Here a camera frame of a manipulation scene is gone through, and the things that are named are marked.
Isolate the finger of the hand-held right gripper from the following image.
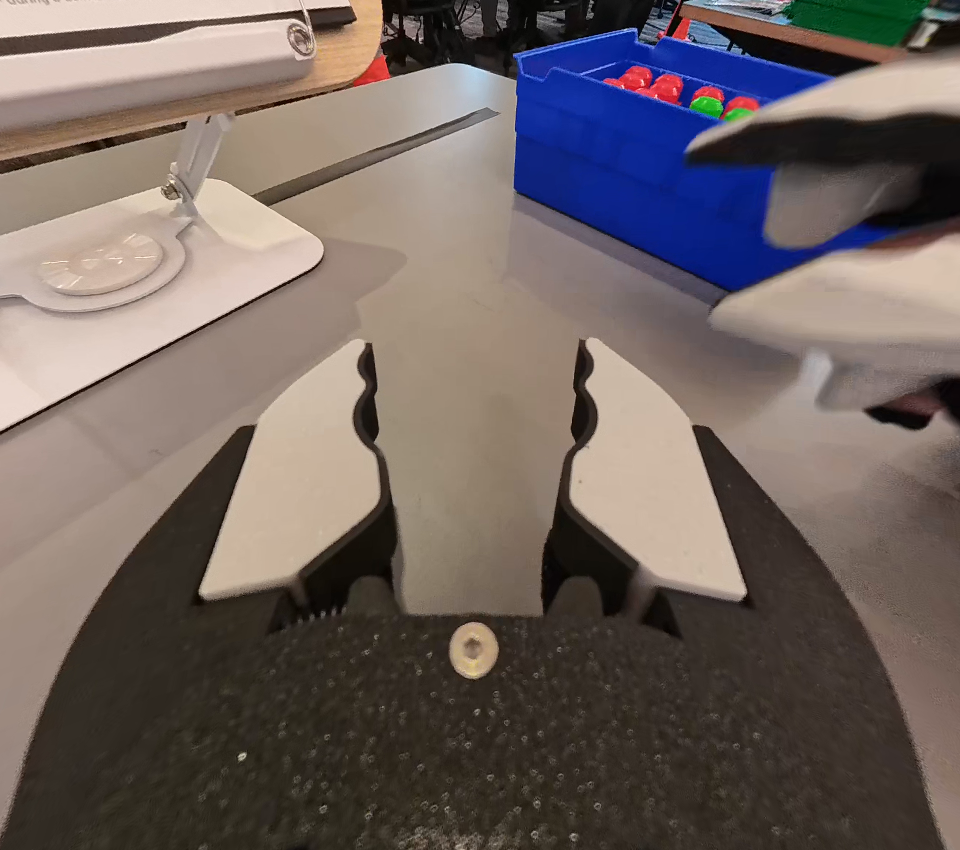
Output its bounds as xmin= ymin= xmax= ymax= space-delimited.
xmin=707 ymin=231 xmax=960 ymax=412
xmin=684 ymin=55 xmax=960 ymax=250

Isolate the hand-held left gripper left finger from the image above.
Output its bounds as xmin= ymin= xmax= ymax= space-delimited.
xmin=197 ymin=339 xmax=397 ymax=604

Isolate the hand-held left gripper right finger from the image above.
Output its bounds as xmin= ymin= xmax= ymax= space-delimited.
xmin=541 ymin=337 xmax=750 ymax=604

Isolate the white tilting stand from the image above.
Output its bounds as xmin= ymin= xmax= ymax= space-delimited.
xmin=0 ymin=18 xmax=325 ymax=433

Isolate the green plastic bin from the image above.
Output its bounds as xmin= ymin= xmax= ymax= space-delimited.
xmin=787 ymin=0 xmax=942 ymax=47

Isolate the wooden table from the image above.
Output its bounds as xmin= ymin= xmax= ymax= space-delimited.
xmin=678 ymin=0 xmax=924 ymax=75

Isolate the blue plastic bin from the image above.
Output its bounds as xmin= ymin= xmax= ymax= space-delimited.
xmin=513 ymin=27 xmax=901 ymax=292

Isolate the red two-stud block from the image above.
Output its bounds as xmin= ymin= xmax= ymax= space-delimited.
xmin=603 ymin=65 xmax=685 ymax=106
xmin=691 ymin=85 xmax=760 ymax=114

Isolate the grey desk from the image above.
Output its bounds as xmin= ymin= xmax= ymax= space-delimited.
xmin=0 ymin=63 xmax=960 ymax=850

